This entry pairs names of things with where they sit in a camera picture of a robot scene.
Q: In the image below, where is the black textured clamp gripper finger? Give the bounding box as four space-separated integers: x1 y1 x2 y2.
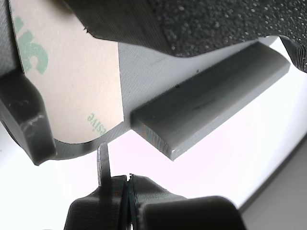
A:
47 0 307 74

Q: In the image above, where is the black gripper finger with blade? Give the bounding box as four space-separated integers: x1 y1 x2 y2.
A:
63 141 128 230

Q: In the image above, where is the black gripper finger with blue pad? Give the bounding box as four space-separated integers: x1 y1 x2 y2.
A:
126 173 248 230

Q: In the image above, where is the grey plastic printed part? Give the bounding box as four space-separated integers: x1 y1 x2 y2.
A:
0 0 292 166

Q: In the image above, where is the beige tape film green print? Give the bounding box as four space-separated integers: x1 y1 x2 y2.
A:
9 0 125 144

